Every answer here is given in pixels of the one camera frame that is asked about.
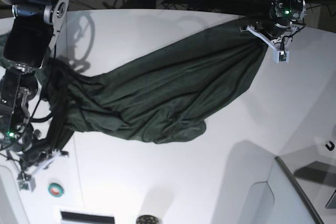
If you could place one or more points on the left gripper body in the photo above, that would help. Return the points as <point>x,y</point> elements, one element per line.
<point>273,30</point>

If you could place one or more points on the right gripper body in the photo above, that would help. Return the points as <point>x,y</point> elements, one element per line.
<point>39,151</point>

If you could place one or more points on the dark green t-shirt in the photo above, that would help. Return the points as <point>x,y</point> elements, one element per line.
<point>162,97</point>

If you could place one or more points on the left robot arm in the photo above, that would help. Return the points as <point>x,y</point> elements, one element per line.
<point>284,13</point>

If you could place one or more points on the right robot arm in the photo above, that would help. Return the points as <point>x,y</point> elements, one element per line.
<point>24,50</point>

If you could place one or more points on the green tape roll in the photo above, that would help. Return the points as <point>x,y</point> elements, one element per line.
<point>56,190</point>

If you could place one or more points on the black U-shaped hook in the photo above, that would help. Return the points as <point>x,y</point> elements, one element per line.
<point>330,146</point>

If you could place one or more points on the black perforated round object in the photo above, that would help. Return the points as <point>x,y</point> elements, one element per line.
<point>147,219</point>

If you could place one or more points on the grey metal tray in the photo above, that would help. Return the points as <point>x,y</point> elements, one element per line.
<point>316,178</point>

